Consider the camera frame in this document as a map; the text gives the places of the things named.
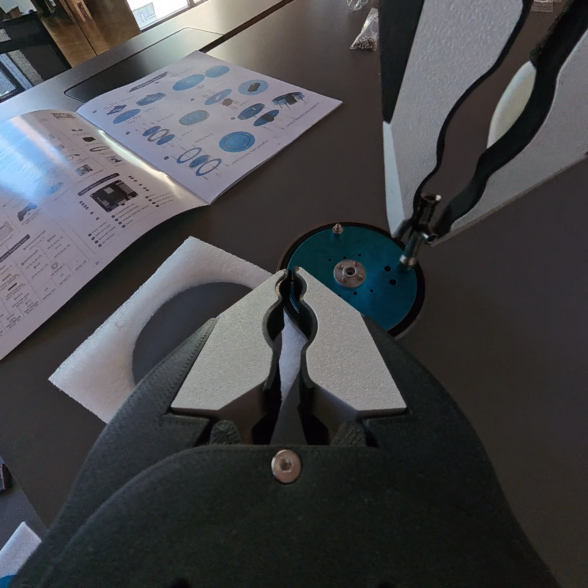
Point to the dark grey desk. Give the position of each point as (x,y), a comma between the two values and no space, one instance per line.
(482,367)

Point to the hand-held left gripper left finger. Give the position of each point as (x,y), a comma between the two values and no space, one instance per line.
(225,367)

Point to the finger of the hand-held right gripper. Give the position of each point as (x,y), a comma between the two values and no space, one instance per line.
(441,69)
(551,151)

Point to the silver round hub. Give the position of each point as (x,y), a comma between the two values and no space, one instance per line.
(348,272)

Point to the plastic bag of screws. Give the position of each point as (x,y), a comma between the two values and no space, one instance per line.
(367,34)

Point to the open instruction booklet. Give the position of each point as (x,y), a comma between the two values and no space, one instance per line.
(183,138)

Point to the round blue base plate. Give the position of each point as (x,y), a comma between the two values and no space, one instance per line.
(367,298)

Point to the small white foam piece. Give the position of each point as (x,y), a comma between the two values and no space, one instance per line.
(18,546)

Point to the bright window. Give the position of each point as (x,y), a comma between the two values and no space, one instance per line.
(156,11)

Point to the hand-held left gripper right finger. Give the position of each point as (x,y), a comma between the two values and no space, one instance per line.
(353,363)

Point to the white foam packing piece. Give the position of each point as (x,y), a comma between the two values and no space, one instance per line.
(115,349)

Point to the small metal socket wrench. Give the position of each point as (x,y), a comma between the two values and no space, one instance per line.
(410,250)

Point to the wooden pillar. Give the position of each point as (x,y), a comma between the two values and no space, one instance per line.
(92,27)

